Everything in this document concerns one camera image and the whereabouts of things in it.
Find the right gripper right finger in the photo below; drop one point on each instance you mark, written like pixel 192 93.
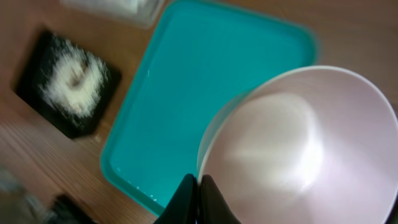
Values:
pixel 212 208

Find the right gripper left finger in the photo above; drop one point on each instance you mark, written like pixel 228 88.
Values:
pixel 182 208

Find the black rectangular tray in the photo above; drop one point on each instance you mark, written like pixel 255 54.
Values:
pixel 37 74

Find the food scraps rice pile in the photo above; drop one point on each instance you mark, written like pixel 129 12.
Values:
pixel 75 81

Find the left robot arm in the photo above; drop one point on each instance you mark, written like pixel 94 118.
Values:
pixel 18 206

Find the teal serving tray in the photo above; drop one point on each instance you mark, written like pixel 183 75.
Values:
pixel 201 55

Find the clear plastic storage bin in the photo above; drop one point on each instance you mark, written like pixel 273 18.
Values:
pixel 142 13

